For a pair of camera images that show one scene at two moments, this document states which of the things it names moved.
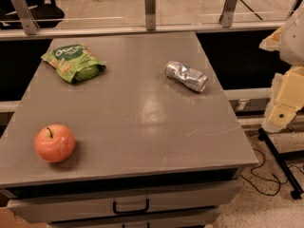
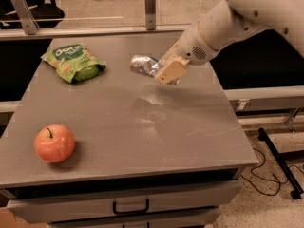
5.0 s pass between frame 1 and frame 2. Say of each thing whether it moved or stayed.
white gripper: moved
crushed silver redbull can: moved
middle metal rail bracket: stayed
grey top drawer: stayed
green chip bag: stayed
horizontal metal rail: stayed
